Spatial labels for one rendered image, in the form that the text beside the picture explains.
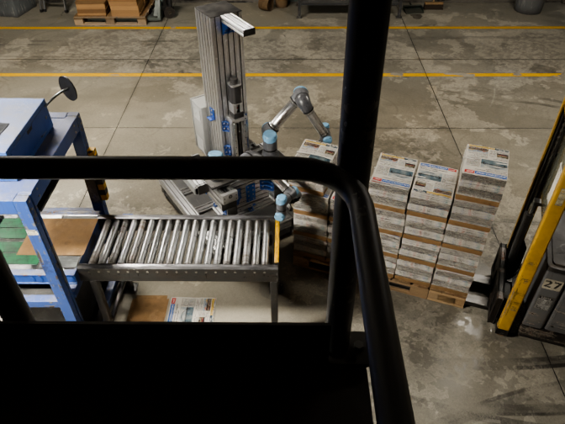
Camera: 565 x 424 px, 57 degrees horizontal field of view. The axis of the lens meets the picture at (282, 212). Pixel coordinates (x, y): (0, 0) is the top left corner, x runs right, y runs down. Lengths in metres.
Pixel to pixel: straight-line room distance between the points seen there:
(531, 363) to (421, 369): 0.82
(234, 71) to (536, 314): 2.83
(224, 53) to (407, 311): 2.44
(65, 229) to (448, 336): 2.97
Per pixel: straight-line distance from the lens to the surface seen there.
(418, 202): 3.84
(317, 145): 4.11
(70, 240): 3.97
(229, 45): 3.95
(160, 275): 3.62
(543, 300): 4.16
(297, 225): 4.26
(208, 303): 4.36
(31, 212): 3.21
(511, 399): 4.15
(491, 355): 4.31
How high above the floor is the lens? 3.35
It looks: 41 degrees down
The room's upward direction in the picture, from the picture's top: straight up
